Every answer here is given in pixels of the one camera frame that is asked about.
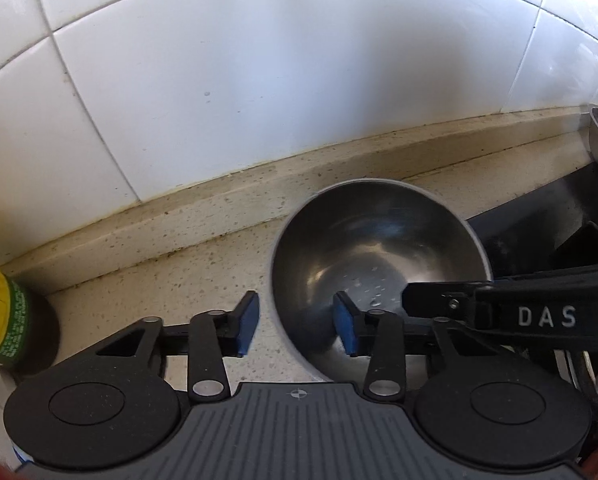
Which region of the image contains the steel bowl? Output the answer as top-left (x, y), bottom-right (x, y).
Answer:
top-left (269, 178), bottom-right (492, 384)

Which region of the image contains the black gas stove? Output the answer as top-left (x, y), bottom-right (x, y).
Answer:
top-left (460, 164), bottom-right (598, 418)

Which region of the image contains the green yellow label bottle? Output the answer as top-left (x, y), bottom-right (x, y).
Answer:
top-left (0, 270), bottom-right (60, 376)

